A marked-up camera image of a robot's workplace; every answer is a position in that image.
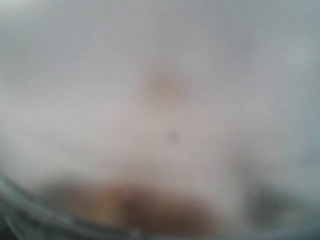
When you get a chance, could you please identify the clear plastic shaker cup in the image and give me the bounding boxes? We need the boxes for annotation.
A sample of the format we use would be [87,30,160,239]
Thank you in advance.
[0,0,320,239]

